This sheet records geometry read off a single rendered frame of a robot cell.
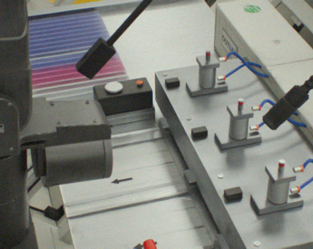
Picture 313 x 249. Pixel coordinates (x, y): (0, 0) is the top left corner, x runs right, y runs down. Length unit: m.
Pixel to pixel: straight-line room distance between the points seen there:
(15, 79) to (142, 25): 0.66
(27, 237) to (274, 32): 0.50
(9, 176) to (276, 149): 0.34
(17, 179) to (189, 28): 0.62
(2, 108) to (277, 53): 0.50
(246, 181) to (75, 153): 0.24
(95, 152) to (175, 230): 0.22
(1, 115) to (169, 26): 0.66
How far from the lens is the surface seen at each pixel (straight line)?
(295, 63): 0.89
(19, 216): 0.59
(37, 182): 1.40
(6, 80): 0.49
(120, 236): 0.75
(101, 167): 0.57
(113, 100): 0.88
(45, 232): 1.46
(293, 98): 0.60
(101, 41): 0.73
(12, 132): 0.51
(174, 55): 1.05
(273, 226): 0.68
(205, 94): 0.85
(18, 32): 0.48
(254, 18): 0.99
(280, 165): 0.67
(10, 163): 0.55
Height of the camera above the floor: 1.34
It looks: 16 degrees down
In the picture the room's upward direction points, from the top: 44 degrees clockwise
